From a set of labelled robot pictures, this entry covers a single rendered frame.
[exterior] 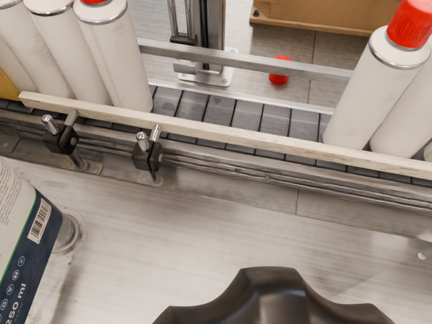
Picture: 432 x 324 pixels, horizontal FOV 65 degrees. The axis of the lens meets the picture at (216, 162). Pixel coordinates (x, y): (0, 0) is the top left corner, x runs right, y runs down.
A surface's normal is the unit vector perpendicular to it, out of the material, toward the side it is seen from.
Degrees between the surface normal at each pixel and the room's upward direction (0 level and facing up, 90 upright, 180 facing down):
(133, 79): 90
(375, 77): 90
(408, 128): 90
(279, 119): 0
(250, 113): 0
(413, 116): 90
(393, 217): 0
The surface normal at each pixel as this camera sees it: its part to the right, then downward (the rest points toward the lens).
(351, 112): -0.80, 0.52
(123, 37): 0.69, 0.63
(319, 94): 0.00, -0.48
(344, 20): -0.18, 0.86
